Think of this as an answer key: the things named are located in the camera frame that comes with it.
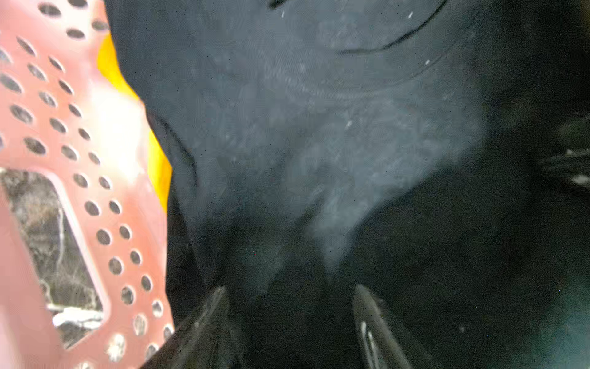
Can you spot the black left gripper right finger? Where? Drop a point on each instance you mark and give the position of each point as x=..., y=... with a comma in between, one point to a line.
x=384, y=341

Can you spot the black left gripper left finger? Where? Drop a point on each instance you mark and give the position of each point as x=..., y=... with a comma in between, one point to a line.
x=195, y=342

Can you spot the yellow t-shirt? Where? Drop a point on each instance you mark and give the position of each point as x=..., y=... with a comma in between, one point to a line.
x=159, y=169

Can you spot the black t-shirt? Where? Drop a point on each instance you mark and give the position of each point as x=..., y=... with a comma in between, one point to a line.
x=400, y=145

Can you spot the pink perforated plastic basket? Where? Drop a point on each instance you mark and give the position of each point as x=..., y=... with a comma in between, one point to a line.
x=61, y=117

